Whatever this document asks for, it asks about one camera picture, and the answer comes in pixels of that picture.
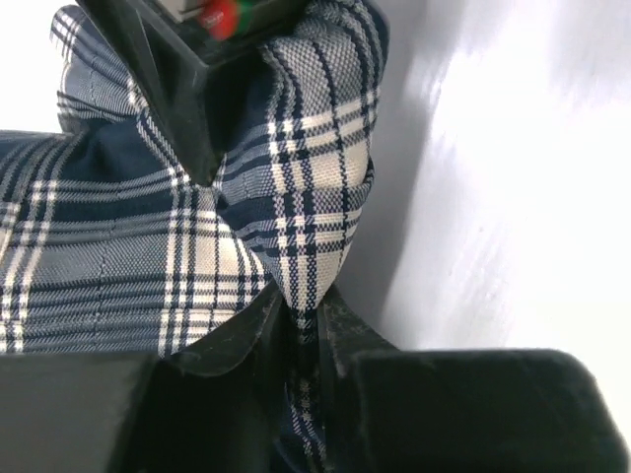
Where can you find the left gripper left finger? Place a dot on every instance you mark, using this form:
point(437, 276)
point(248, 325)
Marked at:
point(216, 405)

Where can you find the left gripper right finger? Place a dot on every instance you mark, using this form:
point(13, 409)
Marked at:
point(342, 334)

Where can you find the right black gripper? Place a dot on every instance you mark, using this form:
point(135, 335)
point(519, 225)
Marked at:
point(160, 43)

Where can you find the navy plaid skirt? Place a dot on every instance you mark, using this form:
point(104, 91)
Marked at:
point(108, 245)

